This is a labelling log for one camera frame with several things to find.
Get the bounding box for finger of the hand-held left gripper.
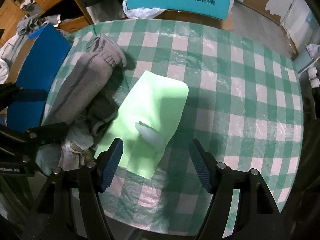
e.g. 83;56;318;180
0;121;70;166
0;82;48;113

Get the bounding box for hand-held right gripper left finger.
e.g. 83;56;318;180
22;137;124;240

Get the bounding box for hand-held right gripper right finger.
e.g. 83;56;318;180
189;138;286;240

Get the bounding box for white patterned cloth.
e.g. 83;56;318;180
59;122;97;171

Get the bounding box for blue cardboard box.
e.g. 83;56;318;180
6;24;73;134

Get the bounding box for grey sweatpants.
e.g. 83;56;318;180
41;32;128;140

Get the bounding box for light green cloth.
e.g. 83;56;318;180
94;70;189;179

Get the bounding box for grey hoodie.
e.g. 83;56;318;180
16;14;62;34

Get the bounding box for white plastic bag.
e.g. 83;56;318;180
122;0;166;20

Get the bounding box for brown cardboard box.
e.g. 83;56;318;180
152;9;234;31

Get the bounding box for crumpled white bag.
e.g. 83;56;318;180
305;44;320;63

